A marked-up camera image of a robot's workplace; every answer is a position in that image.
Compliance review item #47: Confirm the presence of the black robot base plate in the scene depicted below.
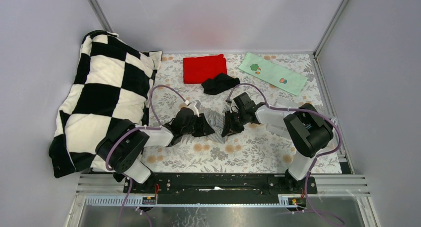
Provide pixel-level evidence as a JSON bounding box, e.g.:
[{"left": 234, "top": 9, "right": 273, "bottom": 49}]
[{"left": 123, "top": 172, "right": 318, "bottom": 195}]

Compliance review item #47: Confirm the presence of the clear plastic organizer box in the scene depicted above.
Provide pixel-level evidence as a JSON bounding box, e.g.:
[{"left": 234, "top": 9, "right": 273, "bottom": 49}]
[{"left": 266, "top": 97, "right": 300, "bottom": 140}]

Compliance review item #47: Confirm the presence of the floral table cloth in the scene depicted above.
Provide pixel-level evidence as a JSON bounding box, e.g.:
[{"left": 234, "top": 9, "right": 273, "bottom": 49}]
[{"left": 141, "top": 53, "right": 325, "bottom": 173}]

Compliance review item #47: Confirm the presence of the red folded cloth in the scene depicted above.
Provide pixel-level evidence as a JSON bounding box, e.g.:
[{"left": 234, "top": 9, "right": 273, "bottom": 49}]
[{"left": 183, "top": 54, "right": 227, "bottom": 84}]

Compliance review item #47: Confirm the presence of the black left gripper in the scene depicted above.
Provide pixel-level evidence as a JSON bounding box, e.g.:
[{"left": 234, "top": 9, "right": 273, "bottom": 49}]
[{"left": 181, "top": 114, "right": 214, "bottom": 138}]

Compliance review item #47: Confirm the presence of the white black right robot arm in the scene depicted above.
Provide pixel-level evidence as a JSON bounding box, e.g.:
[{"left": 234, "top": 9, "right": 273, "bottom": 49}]
[{"left": 221, "top": 92, "right": 334, "bottom": 193}]

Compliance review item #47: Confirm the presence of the black white checkered blanket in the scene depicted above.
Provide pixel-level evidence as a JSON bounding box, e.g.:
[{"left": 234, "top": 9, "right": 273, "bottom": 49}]
[{"left": 48, "top": 30, "right": 163, "bottom": 178}]

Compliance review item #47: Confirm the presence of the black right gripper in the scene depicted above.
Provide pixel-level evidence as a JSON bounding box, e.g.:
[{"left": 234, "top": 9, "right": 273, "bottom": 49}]
[{"left": 223, "top": 110, "right": 248, "bottom": 138}]

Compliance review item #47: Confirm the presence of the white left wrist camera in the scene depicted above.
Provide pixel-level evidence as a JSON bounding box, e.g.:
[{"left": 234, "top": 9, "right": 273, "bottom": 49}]
[{"left": 186, "top": 100, "right": 201, "bottom": 117}]

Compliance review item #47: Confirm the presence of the mint green printed cloth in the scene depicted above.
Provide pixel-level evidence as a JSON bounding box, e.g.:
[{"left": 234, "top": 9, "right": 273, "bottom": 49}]
[{"left": 239, "top": 53, "right": 308, "bottom": 96}]

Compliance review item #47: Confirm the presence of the aluminium frame rail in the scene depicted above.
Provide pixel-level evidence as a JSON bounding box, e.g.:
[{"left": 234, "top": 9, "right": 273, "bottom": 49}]
[{"left": 65, "top": 173, "right": 380, "bottom": 227}]

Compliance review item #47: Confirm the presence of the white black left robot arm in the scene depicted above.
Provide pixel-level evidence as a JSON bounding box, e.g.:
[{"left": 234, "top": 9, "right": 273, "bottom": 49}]
[{"left": 95, "top": 107, "right": 215, "bottom": 193}]

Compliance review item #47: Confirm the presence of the black crumpled garment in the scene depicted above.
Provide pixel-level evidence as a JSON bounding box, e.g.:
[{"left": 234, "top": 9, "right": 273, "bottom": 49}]
[{"left": 201, "top": 73, "right": 240, "bottom": 95}]

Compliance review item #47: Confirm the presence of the grey striped underwear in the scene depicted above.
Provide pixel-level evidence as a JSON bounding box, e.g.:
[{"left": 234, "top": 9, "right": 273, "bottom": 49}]
[{"left": 203, "top": 108, "right": 227, "bottom": 144}]

